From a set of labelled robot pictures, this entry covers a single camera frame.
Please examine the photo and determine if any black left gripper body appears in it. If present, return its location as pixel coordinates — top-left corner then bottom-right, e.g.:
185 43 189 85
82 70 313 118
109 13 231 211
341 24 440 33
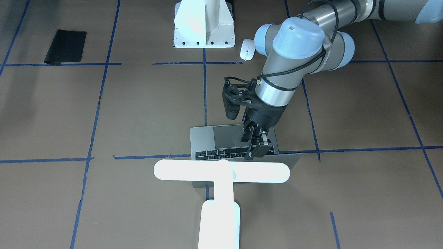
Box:
243 100 287 136

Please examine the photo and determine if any grey laptop computer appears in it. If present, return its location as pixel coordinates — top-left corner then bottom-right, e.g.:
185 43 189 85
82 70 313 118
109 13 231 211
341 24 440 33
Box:
190 124 302 170

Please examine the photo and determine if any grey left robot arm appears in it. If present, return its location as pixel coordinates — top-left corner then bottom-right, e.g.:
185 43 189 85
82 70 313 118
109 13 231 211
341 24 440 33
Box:
232 0 442 160

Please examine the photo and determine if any white computer mouse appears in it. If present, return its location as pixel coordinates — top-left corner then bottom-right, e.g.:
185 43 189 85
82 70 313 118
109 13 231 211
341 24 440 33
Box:
239 38 256 61

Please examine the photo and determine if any white desk lamp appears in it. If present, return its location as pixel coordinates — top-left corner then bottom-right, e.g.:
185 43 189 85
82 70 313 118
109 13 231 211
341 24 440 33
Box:
154 159 290 249

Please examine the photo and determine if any black mouse pad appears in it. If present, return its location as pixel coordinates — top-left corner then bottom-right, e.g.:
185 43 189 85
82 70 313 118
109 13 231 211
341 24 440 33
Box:
44 29 87 66

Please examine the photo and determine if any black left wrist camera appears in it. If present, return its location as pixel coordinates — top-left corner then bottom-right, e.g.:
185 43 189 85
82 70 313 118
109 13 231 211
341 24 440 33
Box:
223 77 257 120

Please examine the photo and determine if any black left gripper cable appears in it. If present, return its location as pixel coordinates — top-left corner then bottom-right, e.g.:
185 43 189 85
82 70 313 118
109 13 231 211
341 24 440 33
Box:
258 0 359 91

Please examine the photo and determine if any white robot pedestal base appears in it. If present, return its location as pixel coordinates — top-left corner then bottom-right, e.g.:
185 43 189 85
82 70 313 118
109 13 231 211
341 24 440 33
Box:
173 0 236 48

